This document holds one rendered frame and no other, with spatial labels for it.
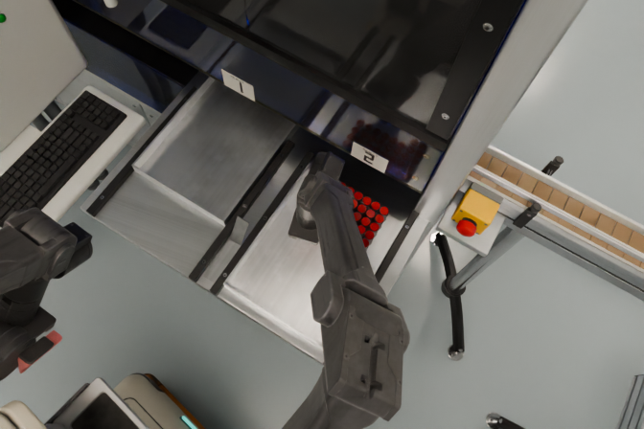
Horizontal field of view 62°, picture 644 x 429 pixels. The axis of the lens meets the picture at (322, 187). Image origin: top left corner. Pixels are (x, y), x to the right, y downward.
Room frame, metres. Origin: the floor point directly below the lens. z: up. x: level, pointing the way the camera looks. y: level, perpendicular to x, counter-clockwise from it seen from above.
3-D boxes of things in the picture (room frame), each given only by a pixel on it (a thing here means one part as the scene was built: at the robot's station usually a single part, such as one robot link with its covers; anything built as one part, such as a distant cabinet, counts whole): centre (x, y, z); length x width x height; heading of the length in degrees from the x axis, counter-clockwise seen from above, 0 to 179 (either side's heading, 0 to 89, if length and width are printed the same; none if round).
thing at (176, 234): (0.47, 0.13, 0.87); 0.70 x 0.48 x 0.02; 64
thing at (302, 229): (0.40, 0.02, 1.03); 0.10 x 0.07 x 0.07; 169
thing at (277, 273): (0.36, -0.01, 0.90); 0.34 x 0.26 x 0.04; 154
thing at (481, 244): (0.49, -0.36, 0.87); 0.14 x 0.13 x 0.02; 154
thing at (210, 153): (0.61, 0.25, 0.90); 0.34 x 0.26 x 0.04; 154
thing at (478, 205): (0.46, -0.33, 1.00); 0.08 x 0.07 x 0.07; 154
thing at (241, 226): (0.34, 0.19, 0.91); 0.14 x 0.03 x 0.06; 154
